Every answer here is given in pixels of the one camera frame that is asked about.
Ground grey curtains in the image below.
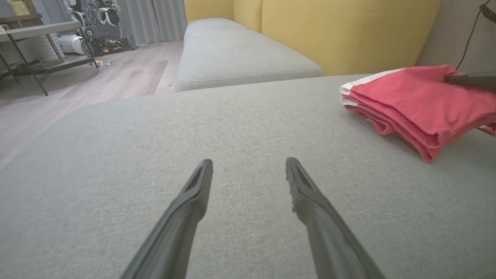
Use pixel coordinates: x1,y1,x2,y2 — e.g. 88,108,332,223
116,0,187,44

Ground white round appliance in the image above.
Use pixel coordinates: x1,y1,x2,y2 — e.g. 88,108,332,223
59,34,84,55

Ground white robot with santa hat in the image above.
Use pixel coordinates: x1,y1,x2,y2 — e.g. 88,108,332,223
64,0,88,26

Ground dark hanging wall vine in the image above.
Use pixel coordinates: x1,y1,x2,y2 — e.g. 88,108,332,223
456,0,496,71

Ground yellow sofa armrest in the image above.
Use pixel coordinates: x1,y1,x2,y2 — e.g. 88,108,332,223
184,0,235,23

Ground yellow watering can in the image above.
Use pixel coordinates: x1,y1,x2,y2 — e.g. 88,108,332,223
7,0,30,16

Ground yellow sofa back cushion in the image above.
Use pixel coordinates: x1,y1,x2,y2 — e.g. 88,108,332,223
262,0,442,76
233,0,265,34

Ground red and white jersey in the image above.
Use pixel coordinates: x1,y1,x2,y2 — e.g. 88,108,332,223
339,64,496,164

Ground grey table with black legs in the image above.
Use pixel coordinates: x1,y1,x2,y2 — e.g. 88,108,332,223
0,21,100,96

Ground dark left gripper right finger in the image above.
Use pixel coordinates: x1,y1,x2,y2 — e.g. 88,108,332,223
285,157,387,279

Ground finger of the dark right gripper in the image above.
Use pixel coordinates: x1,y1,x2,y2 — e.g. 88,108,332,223
443,73,496,95

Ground white ribbed heater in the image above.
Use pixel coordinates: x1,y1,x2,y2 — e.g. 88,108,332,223
31,36,65,63

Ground black wheeled robot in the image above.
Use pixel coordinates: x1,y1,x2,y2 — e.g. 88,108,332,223
79,0,137,57

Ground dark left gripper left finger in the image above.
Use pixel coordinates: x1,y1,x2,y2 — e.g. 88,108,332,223
119,158,214,279

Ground grey sofa seat cushion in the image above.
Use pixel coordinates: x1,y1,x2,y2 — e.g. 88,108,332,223
174,29,325,93
184,18,249,44

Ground grey and yellow sofa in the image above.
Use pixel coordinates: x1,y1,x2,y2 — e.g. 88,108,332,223
0,0,496,279

